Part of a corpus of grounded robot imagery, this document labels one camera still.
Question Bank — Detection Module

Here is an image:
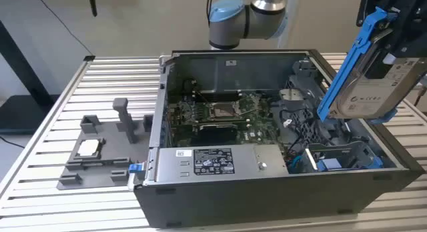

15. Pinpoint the black plastic drive cage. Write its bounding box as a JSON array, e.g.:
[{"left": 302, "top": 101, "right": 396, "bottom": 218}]
[{"left": 270, "top": 86, "right": 326, "bottom": 149}]

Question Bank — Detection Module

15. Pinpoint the black wire white plug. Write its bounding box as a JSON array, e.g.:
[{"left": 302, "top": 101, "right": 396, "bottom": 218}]
[{"left": 278, "top": 108, "right": 313, "bottom": 129}]

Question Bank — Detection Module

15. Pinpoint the hard disk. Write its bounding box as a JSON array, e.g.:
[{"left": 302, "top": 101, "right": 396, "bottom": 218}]
[
  {"left": 316, "top": 6, "right": 427, "bottom": 125},
  {"left": 314, "top": 156, "right": 384, "bottom": 173}
]

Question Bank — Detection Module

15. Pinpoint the green motherboard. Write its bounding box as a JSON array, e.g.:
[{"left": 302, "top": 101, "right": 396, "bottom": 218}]
[{"left": 165, "top": 91, "right": 285, "bottom": 148}]

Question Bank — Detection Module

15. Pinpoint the silver power supply with label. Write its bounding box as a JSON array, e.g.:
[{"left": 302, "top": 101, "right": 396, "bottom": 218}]
[{"left": 154, "top": 144, "right": 288, "bottom": 182}]

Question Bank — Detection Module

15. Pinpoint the thin black wall cable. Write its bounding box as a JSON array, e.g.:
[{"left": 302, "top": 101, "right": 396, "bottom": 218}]
[{"left": 31, "top": 0, "right": 95, "bottom": 58}]

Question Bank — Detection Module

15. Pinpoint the blue wire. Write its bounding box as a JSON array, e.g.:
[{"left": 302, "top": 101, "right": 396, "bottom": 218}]
[{"left": 288, "top": 154, "right": 302, "bottom": 174}]

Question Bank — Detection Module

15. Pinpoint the black hanging strap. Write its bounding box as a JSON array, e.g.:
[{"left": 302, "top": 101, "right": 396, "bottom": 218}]
[{"left": 86, "top": 0, "right": 98, "bottom": 17}]

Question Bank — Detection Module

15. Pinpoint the silver CPU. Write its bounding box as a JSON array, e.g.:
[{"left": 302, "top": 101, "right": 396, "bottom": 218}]
[{"left": 77, "top": 139, "right": 101, "bottom": 157}]

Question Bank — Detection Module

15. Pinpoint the black open PC case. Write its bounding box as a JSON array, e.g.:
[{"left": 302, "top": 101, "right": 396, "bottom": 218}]
[{"left": 128, "top": 48, "right": 427, "bottom": 229}]

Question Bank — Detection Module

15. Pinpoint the black monitor stand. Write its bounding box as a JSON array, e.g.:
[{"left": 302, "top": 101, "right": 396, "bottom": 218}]
[{"left": 0, "top": 20, "right": 61, "bottom": 136}]

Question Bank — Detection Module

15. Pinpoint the blue case latch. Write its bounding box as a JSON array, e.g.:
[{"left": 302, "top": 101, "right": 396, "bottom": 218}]
[{"left": 126, "top": 162, "right": 142, "bottom": 175}]

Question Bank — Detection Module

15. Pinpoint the grey parts rack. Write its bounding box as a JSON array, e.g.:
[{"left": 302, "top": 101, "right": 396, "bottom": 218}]
[{"left": 55, "top": 97, "right": 154, "bottom": 191}]

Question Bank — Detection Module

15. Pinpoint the locking lever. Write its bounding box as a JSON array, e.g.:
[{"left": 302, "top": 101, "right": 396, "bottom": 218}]
[{"left": 193, "top": 90, "right": 212, "bottom": 103}]

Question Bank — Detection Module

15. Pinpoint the CPU socket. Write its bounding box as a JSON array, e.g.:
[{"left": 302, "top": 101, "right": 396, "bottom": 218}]
[{"left": 205, "top": 101, "right": 241, "bottom": 119}]

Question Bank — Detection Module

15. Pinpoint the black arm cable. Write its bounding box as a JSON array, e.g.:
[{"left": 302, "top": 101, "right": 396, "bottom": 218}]
[{"left": 205, "top": 0, "right": 216, "bottom": 25}]

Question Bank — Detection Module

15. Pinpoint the disk bay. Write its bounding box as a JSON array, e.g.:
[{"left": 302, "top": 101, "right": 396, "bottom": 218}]
[{"left": 302, "top": 140, "right": 385, "bottom": 173}]

